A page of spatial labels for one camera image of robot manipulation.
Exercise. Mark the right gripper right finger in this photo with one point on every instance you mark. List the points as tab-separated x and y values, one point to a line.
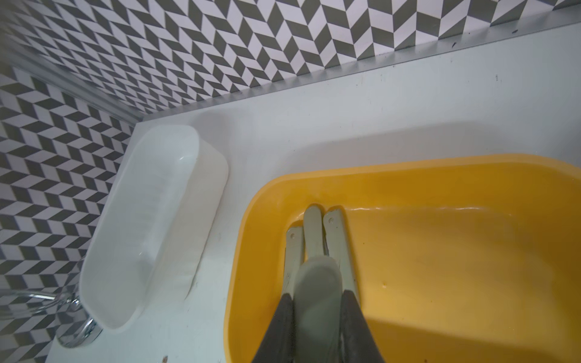
356	342

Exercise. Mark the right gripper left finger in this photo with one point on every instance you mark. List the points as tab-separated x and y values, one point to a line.
277	344

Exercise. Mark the olive fruit knife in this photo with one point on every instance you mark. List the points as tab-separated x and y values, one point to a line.
313	232
293	259
317	296

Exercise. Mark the olive fruit knife angled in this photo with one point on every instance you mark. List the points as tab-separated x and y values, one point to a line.
338	243

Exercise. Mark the yellow storage box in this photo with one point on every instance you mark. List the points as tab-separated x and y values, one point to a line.
471	259

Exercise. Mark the white storage box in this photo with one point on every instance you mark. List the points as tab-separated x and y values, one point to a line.
153	230

